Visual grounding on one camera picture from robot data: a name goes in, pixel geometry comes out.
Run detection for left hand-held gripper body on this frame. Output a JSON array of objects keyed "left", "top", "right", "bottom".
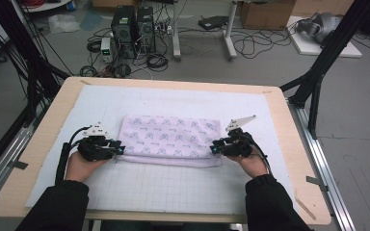
[{"left": 76, "top": 122, "right": 115, "bottom": 162}]

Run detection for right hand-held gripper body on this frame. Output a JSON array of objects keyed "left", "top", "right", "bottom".
[{"left": 223, "top": 115, "right": 257, "bottom": 159}]

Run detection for pale lilac towel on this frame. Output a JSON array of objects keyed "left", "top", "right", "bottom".
[{"left": 117, "top": 115, "right": 224, "bottom": 168}]

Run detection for person's right hand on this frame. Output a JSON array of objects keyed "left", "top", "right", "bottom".
[{"left": 234, "top": 150, "right": 270, "bottom": 180}]

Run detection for person's left hand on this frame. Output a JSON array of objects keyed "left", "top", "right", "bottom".
[{"left": 65, "top": 150, "right": 110, "bottom": 184}]

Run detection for white grid mat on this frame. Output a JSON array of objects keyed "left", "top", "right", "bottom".
[{"left": 25, "top": 85, "right": 302, "bottom": 218}]

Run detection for grey tape strip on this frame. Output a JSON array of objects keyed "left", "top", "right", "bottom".
[
  {"left": 8, "top": 160, "right": 29, "bottom": 170},
  {"left": 305, "top": 175, "right": 330, "bottom": 193}
]

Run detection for white power supply unit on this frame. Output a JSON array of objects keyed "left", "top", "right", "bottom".
[{"left": 100, "top": 37, "right": 114, "bottom": 64}]

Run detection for white desk leg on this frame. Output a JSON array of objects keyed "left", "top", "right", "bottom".
[
  {"left": 223, "top": 0, "right": 239, "bottom": 62},
  {"left": 172, "top": 0, "right": 183, "bottom": 62}
]

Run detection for wide black computer tower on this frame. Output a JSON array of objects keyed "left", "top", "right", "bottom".
[{"left": 110, "top": 5, "right": 138, "bottom": 60}]

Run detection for narrow black computer tower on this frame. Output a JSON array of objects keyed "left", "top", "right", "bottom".
[{"left": 136, "top": 6, "right": 157, "bottom": 54}]

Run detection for white floor board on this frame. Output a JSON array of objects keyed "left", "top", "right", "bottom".
[{"left": 287, "top": 15, "right": 363, "bottom": 59}]

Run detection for flat black box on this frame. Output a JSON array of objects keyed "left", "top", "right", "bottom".
[{"left": 198, "top": 14, "right": 229, "bottom": 31}]

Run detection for teal floor sheet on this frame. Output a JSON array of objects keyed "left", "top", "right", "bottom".
[{"left": 79, "top": 9, "right": 105, "bottom": 32}]

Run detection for clear plastic bag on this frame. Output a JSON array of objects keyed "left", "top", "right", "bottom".
[{"left": 47, "top": 13, "right": 81, "bottom": 35}]

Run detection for large cardboard box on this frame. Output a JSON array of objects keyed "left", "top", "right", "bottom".
[{"left": 240, "top": 0, "right": 297, "bottom": 31}]

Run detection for grey rounded device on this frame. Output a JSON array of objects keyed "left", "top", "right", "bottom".
[{"left": 297, "top": 12, "right": 343, "bottom": 44}]

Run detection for right hand-held gripper black cable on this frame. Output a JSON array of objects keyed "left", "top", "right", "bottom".
[{"left": 247, "top": 136, "right": 273, "bottom": 176}]

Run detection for hand-held gripper black cable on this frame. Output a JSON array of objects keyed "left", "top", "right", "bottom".
[
  {"left": 247, "top": 136, "right": 273, "bottom": 176},
  {"left": 55, "top": 125, "right": 93, "bottom": 186}
]

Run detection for left hand-held gripper black cable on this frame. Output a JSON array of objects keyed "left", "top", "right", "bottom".
[{"left": 55, "top": 125, "right": 93, "bottom": 186}]

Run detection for aluminium rail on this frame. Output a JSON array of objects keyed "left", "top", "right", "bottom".
[
  {"left": 288, "top": 102, "right": 357, "bottom": 231},
  {"left": 0, "top": 124, "right": 36, "bottom": 210}
]

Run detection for coiled black cable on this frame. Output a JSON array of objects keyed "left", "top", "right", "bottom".
[{"left": 145, "top": 52, "right": 170, "bottom": 72}]

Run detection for loose black floor cables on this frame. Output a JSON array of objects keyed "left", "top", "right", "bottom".
[{"left": 230, "top": 27, "right": 292, "bottom": 60}]

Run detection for black metal frame stand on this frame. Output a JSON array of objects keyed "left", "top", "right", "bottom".
[
  {"left": 278, "top": 0, "right": 370, "bottom": 140},
  {"left": 0, "top": 0, "right": 71, "bottom": 127}
]

